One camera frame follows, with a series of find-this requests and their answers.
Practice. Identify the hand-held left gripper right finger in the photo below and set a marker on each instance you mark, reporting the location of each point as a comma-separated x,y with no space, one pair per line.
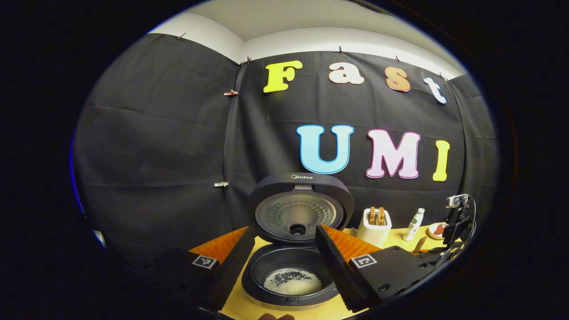
338,275

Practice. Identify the thin white rice layer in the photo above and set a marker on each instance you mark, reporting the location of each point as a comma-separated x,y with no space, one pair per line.
293,282

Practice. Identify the red meat slice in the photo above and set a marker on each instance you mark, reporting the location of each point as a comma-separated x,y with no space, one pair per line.
439,229

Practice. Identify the white toaster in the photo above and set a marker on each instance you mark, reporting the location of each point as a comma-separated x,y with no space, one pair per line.
372,233

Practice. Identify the black backdrop cloth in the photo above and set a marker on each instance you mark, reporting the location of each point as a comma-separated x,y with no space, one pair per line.
155,133

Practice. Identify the wooden spoon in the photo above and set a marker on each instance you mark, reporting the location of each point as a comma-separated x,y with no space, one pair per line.
420,245

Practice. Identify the dark rice cooker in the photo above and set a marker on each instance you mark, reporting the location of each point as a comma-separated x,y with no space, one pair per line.
298,213

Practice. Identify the toast slice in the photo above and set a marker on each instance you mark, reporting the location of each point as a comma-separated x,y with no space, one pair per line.
381,216
371,215

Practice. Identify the white plastic bottle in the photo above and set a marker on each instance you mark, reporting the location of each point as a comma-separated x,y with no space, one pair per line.
413,226

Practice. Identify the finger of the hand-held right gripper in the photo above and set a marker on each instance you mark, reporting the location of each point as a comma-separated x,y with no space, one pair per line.
446,253

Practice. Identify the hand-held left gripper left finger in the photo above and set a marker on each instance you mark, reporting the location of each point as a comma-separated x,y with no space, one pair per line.
231,271

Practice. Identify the white round plate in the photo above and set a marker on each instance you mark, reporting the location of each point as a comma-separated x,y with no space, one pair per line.
431,232

